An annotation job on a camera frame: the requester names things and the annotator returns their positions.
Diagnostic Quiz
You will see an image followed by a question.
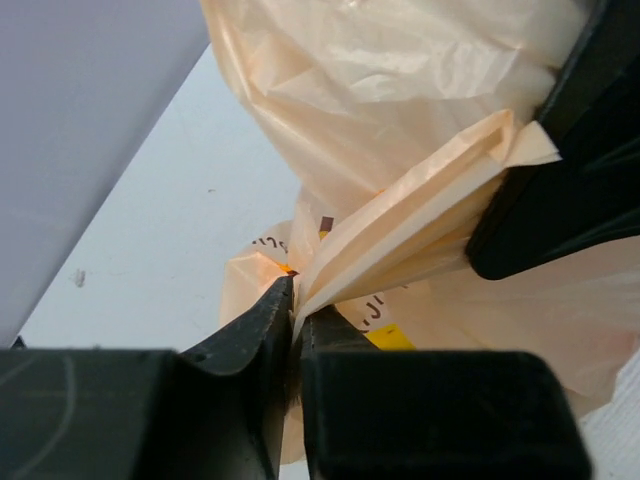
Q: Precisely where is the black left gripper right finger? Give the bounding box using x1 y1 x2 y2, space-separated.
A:
300 307 593 479

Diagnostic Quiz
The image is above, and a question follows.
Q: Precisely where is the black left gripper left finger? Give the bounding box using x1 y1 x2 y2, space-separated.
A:
1 277 293 479

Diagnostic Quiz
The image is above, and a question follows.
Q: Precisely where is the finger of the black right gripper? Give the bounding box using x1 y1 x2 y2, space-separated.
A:
465 1 639 280

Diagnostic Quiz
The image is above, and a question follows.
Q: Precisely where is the banana print plastic bag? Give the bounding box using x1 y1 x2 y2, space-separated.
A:
202 1 639 415

